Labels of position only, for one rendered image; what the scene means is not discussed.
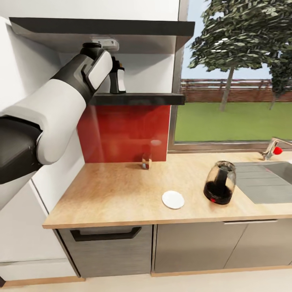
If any saucer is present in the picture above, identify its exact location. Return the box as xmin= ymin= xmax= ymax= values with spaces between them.
xmin=162 ymin=191 xmax=184 ymax=209

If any electric kettle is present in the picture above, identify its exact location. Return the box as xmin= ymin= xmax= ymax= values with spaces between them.
xmin=204 ymin=160 xmax=236 ymax=205

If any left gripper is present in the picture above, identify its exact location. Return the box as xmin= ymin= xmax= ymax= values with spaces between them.
xmin=110 ymin=56 xmax=120 ymax=73

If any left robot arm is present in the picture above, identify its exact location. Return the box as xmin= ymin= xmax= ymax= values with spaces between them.
xmin=0 ymin=39 xmax=120 ymax=211

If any bottle of coffee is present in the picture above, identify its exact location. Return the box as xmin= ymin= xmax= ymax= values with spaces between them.
xmin=109 ymin=63 xmax=126 ymax=94

